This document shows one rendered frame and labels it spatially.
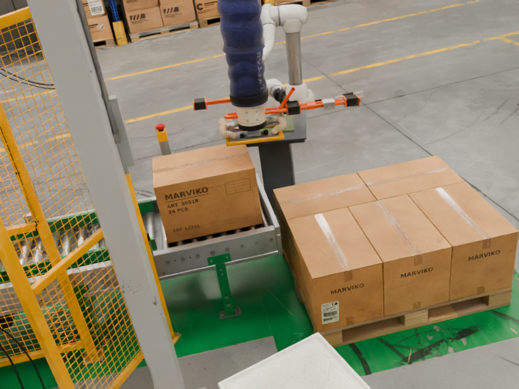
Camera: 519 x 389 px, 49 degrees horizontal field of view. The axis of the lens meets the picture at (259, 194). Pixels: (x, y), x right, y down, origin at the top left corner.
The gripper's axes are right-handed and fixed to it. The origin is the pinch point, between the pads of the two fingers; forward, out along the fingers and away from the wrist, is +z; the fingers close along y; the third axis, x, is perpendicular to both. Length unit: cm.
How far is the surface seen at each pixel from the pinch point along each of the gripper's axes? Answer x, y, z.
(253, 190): 30, 40, 21
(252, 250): 38, 73, 36
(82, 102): 96, -63, 112
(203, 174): 57, 25, 16
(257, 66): 16.0, -30.6, 10.9
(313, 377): 37, 18, 186
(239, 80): 27.3, -24.5, 10.2
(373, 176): -56, 66, -8
